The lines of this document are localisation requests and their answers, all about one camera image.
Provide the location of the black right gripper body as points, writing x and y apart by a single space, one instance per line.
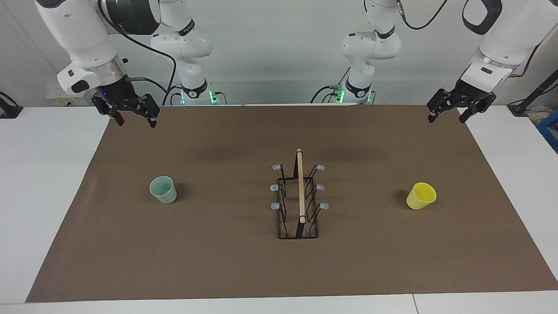
117 93

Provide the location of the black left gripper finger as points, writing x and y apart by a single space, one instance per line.
477 107
440 102

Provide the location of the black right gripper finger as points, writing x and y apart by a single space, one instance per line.
109 107
148 107

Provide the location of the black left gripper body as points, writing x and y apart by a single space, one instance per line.
468 89

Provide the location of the pale green cup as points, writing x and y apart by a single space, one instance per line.
164 190

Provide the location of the yellow cup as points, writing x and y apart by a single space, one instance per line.
421 196

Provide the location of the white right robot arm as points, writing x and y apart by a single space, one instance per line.
83 39

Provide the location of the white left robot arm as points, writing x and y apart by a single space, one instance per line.
510 35

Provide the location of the white power strip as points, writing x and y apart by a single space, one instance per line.
54 98

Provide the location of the black stand pole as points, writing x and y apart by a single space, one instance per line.
534 92

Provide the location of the crumpled clear plastic bag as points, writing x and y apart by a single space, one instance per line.
538 115

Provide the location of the blue box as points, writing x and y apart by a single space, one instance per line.
550 131

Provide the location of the black table clamp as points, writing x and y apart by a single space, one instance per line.
8 109

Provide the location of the brown table mat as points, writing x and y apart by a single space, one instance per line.
218 253

